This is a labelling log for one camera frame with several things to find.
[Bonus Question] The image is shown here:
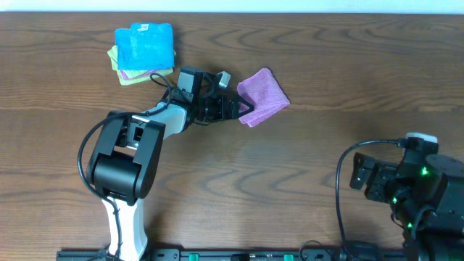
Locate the purple folded cloth in stack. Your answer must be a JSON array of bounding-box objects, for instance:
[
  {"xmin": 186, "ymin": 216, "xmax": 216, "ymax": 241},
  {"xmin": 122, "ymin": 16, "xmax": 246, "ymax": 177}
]
[{"xmin": 119, "ymin": 70, "xmax": 157, "ymax": 80}]

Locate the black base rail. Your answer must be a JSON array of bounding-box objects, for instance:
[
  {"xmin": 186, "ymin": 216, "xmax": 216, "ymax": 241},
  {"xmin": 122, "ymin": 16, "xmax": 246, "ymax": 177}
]
[{"xmin": 56, "ymin": 248, "xmax": 406, "ymax": 261}]

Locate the left black cable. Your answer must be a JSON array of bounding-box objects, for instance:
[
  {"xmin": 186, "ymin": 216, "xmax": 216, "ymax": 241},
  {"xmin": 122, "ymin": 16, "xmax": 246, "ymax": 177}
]
[{"xmin": 76, "ymin": 72, "xmax": 173, "ymax": 261}]

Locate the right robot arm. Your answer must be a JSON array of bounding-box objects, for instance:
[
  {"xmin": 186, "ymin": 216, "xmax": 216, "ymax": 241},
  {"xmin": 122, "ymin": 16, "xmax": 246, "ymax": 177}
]
[{"xmin": 350, "ymin": 153, "xmax": 463, "ymax": 261}]

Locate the bottom green folded cloth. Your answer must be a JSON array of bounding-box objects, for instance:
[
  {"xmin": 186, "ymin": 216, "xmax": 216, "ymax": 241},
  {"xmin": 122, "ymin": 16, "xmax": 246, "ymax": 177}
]
[{"xmin": 116, "ymin": 68, "xmax": 174, "ymax": 86}]

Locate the purple microfiber cloth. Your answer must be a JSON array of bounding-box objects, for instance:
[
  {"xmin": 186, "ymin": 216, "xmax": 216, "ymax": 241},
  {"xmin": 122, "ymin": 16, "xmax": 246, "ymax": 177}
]
[{"xmin": 237, "ymin": 68, "xmax": 290, "ymax": 128}]

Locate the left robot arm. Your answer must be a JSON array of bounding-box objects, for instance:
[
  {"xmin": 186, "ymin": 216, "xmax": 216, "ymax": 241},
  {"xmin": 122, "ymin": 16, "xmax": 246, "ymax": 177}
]
[{"xmin": 79, "ymin": 94, "xmax": 254, "ymax": 260}]

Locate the blue folded cloth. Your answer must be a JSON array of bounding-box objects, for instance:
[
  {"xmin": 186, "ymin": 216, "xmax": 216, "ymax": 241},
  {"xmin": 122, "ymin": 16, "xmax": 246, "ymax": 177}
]
[{"xmin": 115, "ymin": 23, "xmax": 175, "ymax": 70}]

